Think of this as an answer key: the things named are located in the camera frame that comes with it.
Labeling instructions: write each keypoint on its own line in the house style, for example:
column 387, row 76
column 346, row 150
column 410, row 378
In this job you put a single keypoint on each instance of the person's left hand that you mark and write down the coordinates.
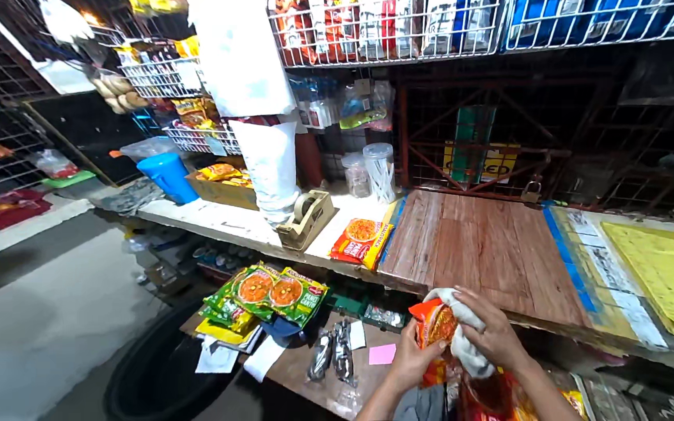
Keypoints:
column 409, row 367

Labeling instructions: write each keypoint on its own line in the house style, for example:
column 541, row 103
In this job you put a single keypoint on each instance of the person's right hand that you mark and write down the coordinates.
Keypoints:
column 502, row 342

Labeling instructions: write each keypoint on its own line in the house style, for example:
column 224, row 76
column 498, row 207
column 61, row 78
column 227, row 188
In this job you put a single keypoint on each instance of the person's left fingers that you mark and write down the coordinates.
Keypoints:
column 409, row 334

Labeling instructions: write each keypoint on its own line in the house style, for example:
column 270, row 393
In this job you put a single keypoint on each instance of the person's left thumb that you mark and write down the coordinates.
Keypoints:
column 435, row 350

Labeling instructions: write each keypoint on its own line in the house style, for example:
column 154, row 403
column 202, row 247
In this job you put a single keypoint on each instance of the person's right thumb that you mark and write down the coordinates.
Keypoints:
column 474, row 335

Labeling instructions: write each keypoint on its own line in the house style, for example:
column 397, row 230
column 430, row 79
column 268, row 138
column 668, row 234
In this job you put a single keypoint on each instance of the person's right fingers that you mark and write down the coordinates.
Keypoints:
column 481, row 301

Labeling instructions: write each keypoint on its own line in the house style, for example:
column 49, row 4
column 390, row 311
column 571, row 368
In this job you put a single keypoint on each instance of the white cloth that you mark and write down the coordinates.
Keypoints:
column 469, row 351

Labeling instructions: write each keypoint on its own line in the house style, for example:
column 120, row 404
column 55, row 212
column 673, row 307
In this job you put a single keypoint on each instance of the orange-red noodle packet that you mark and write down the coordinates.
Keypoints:
column 444, row 325

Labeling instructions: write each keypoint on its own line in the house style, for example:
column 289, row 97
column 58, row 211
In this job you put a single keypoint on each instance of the person's left forearm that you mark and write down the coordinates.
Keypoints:
column 379, row 403

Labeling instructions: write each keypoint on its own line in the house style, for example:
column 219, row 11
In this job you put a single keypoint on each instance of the person's right forearm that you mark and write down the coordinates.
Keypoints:
column 547, row 397

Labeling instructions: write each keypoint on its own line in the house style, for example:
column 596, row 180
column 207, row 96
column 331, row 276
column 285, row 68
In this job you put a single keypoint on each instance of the silver sachets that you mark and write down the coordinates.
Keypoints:
column 384, row 316

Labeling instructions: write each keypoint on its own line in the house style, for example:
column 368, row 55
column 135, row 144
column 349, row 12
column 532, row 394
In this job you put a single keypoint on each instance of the green plastic basket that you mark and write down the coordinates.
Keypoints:
column 383, row 316

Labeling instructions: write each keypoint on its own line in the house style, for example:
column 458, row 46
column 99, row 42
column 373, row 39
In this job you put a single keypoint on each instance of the pink paper note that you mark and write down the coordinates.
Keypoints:
column 382, row 354

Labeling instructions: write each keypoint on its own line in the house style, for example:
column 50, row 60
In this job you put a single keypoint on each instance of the wood-patterned mat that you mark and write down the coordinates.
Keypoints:
column 483, row 251

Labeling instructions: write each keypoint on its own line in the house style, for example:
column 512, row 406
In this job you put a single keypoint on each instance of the white paper card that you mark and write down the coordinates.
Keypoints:
column 357, row 335

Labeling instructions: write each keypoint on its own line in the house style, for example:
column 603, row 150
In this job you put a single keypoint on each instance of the grey fabric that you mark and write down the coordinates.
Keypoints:
column 422, row 404

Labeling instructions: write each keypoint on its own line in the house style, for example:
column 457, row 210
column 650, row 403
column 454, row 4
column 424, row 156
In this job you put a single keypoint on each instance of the black item in clear plastic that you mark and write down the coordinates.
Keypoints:
column 343, row 352
column 320, row 356

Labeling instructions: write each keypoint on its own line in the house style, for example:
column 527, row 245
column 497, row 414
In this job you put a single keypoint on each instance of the green plastic crate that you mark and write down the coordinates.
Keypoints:
column 347, row 304

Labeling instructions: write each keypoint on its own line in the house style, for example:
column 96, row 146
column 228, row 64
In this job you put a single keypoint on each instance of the pile of red packets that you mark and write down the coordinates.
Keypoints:
column 498, row 403

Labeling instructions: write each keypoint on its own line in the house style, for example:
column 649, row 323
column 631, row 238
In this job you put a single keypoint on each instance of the blue tape strip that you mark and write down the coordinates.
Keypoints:
column 571, row 263

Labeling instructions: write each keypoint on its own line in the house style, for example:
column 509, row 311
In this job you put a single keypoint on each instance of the red and yellow noodle packet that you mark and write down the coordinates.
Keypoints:
column 361, row 241

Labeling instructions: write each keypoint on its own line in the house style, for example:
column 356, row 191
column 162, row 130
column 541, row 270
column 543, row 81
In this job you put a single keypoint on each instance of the low brown table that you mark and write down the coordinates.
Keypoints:
column 308, row 371

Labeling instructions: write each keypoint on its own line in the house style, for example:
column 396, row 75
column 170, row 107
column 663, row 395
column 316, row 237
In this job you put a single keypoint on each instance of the metal padlock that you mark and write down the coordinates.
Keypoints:
column 530, row 193

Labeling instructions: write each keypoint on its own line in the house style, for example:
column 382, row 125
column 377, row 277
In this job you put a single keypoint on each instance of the printed paper strip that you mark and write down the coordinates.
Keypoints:
column 618, row 280

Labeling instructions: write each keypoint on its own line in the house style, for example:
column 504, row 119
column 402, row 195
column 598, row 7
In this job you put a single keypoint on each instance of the yellow sign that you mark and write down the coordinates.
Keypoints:
column 504, row 158

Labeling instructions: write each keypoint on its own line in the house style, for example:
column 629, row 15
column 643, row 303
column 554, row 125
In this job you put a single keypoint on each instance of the white paper strip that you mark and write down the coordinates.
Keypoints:
column 264, row 357

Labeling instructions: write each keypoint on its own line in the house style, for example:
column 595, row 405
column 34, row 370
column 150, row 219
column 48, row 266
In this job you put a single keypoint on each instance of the beige tape dispenser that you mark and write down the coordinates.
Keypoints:
column 307, row 223

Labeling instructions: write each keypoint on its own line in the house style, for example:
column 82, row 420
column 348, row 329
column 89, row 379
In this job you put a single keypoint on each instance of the pile of green noodle packets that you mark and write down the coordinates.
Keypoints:
column 261, row 293

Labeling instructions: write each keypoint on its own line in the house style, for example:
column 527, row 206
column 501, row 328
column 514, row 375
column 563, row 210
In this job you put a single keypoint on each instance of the clear jar with white sticks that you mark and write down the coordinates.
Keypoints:
column 380, row 175

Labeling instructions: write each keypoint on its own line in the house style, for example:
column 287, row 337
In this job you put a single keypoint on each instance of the clear jar with white lid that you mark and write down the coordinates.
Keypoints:
column 356, row 177

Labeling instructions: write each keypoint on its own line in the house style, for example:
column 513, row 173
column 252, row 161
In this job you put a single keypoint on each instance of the yellow paper folder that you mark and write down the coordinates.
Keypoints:
column 659, row 269

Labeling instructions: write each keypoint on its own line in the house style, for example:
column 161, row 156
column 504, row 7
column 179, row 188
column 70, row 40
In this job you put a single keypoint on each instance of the white paper sheet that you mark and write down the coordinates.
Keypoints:
column 216, row 358

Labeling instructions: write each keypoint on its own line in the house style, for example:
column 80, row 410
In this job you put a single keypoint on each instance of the dark metal grille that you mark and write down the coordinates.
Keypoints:
column 577, row 126

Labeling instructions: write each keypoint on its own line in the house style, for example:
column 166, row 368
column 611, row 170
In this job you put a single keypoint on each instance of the concrete counter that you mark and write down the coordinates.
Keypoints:
column 231, row 221

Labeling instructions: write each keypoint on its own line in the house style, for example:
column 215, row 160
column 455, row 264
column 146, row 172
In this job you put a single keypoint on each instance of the hanging green-pink plastic packs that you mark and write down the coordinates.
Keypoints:
column 366, row 108

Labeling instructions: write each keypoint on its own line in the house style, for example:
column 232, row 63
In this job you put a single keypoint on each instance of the brown cardboard box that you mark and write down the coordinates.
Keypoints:
column 223, row 194

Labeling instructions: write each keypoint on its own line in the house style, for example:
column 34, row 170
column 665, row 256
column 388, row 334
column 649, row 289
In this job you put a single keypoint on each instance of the hanging clear plastic packs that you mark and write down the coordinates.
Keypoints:
column 318, row 108

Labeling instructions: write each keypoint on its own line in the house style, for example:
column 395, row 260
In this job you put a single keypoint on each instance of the pile of yellow-orange packets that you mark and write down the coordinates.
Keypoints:
column 221, row 172

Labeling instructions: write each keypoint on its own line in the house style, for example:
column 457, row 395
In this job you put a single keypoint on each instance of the black plastic basin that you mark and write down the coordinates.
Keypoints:
column 150, row 362

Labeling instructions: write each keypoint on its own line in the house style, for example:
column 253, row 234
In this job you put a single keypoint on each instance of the blue plastic pitcher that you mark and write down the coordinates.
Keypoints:
column 169, row 180

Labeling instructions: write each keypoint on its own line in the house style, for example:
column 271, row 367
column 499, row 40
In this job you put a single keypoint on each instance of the grey plastic bag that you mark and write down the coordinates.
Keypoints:
column 140, row 196

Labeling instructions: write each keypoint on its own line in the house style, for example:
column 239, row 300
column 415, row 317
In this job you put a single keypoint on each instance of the white plastic bags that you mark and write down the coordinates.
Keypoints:
column 246, row 64

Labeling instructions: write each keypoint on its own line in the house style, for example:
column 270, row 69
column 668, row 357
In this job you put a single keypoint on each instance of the green plastic tray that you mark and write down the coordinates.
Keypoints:
column 70, row 179

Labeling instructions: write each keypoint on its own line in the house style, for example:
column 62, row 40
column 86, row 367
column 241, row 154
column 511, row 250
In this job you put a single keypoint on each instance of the bag of brown buns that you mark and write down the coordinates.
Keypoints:
column 119, row 92

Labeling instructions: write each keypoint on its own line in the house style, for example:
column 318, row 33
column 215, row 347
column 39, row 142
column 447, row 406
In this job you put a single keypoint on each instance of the black framed board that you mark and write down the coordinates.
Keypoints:
column 82, row 134

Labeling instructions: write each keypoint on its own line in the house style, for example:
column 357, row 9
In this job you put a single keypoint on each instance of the bag with red contents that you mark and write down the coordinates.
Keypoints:
column 59, row 166

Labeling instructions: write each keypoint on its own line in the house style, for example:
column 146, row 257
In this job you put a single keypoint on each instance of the red plastic tray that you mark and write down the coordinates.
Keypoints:
column 6, row 211

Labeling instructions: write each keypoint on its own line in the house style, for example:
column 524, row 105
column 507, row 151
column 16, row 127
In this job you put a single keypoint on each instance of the white plastic bag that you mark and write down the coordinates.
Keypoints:
column 65, row 20

